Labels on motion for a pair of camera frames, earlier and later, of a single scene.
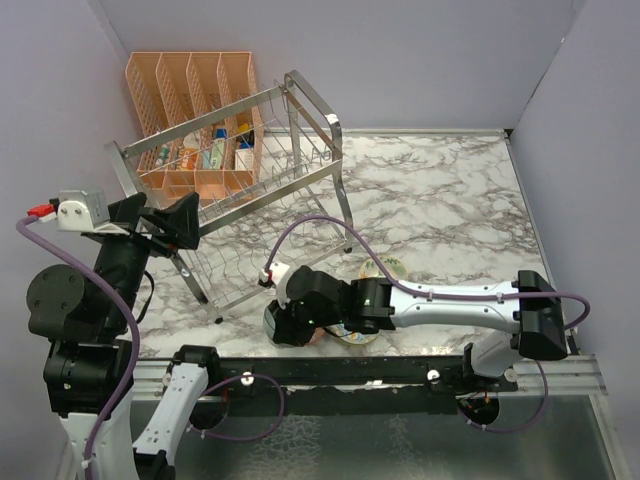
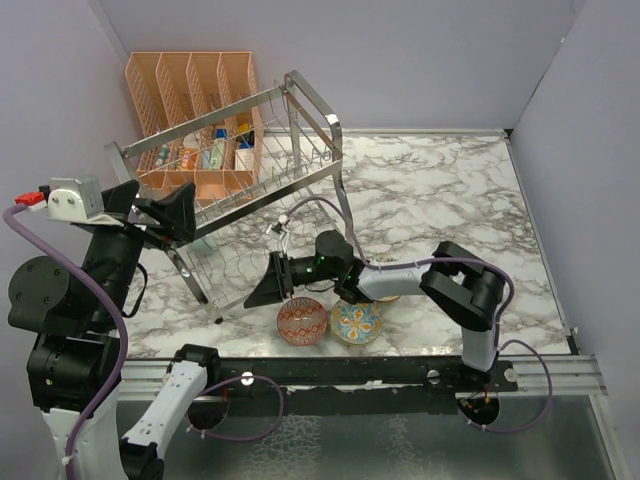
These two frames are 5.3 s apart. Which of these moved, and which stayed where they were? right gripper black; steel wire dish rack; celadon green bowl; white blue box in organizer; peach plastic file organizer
Moved: celadon green bowl; right gripper black
Stayed: steel wire dish rack; peach plastic file organizer; white blue box in organizer
